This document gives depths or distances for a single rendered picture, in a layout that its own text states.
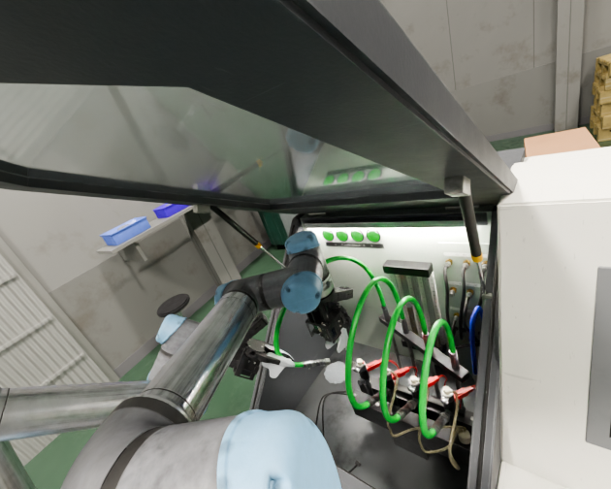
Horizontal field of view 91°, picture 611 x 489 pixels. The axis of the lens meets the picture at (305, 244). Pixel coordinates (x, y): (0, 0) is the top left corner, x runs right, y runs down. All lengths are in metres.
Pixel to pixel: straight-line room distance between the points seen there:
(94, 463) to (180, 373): 0.13
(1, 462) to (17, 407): 0.21
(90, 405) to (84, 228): 2.92
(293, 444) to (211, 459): 0.05
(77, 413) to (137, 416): 0.33
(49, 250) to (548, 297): 3.40
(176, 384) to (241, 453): 0.18
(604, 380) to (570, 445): 0.17
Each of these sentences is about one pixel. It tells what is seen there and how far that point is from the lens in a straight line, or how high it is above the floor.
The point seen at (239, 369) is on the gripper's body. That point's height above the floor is 1.27.
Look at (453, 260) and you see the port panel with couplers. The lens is 0.94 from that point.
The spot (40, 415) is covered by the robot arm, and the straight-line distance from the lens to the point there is 0.69.
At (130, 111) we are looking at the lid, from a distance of 0.29.
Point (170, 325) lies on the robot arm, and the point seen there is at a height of 1.45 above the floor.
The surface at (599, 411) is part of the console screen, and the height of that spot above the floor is 1.18.
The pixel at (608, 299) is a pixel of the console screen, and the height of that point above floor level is 1.39.
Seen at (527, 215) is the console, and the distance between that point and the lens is 0.64.
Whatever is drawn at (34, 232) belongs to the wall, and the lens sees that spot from 3.43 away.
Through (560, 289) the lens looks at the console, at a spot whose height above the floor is 1.40.
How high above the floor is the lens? 1.82
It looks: 24 degrees down
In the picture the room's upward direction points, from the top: 20 degrees counter-clockwise
